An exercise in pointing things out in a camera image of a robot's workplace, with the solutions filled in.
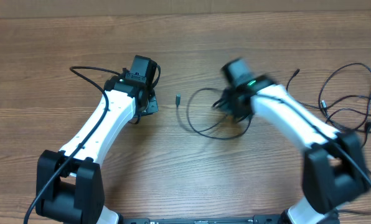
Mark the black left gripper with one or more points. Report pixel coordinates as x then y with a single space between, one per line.
154 106

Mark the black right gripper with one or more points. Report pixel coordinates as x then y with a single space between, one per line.
228 104

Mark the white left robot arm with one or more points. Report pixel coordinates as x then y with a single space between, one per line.
69 187

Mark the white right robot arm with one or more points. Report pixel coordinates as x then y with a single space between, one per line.
334 169

